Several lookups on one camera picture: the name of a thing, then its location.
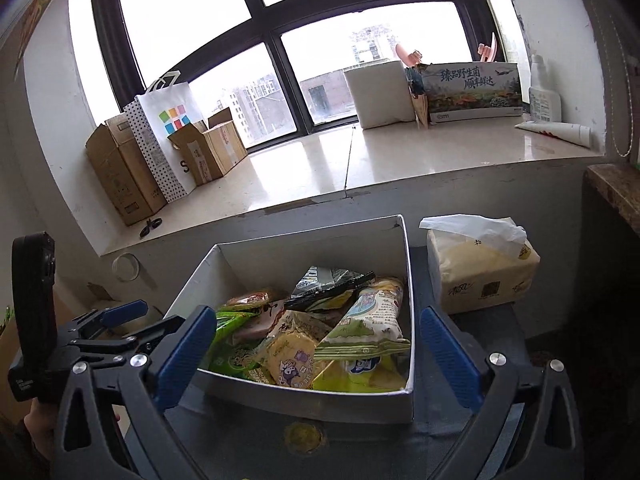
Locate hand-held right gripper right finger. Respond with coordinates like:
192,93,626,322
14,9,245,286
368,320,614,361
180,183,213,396
419,305,588,480

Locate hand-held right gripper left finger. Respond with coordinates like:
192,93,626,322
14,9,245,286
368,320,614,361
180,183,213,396
52,304,218,480

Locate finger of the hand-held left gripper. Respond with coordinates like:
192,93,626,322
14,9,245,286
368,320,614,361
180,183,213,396
62,299,149,343
50,316,187,376

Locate pink snack packet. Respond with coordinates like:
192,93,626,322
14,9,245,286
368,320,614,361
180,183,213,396
232,305,286,343

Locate red yellow snack packet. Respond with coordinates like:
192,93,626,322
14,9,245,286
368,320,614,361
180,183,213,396
222,287,281,311

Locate white illustrated snack packet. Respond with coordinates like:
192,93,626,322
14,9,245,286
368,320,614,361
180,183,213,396
314,276,411,361

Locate beige yellow cookie packet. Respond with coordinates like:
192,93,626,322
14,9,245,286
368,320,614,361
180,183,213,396
255,310,333,388

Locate white cardboard box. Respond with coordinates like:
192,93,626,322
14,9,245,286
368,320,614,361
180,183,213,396
162,214,416,423

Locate person's left forearm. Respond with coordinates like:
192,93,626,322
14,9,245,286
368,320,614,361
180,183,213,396
0,417,51,480

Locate person's left hand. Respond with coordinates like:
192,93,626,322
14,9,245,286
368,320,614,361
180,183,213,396
25,400,54,461

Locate large flattened cardboard box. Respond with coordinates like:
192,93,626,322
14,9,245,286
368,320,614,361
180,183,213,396
0,282,166,411

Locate clear tape roll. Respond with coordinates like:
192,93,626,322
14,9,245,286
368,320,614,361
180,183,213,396
112,254,140,281

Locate beige tissue pack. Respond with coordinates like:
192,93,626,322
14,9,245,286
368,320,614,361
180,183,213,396
419,215,542,315

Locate tall brown cardboard box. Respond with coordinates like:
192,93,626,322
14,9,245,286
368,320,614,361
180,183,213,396
85,112,168,227

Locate round yellow sticker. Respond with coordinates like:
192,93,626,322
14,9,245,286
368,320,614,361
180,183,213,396
284,422,327,453

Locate white bag with coloured squares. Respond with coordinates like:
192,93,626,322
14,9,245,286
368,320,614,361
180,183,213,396
136,70,211,196

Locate open brown cardboard box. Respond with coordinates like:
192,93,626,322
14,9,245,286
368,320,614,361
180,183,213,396
167,106,249,186

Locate brown stone ledge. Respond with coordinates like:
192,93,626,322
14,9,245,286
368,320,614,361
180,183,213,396
585,163,640,236

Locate white tube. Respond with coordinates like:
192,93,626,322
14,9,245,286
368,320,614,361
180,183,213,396
515,120,592,148

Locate brown folded fan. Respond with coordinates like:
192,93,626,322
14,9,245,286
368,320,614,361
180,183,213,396
406,66,432,130

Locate landscape printed carton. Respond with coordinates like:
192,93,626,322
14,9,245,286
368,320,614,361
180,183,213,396
417,61,525,123

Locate white foam block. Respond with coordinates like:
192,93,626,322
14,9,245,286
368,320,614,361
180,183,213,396
343,60,418,129

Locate white plastic bottle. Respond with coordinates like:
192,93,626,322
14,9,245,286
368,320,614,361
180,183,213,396
528,54,562,123

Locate colourful wall poster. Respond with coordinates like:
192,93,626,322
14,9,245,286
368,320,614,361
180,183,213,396
0,0,83,51

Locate black window frame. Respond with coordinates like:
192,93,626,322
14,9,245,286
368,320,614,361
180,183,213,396
90,0,531,156

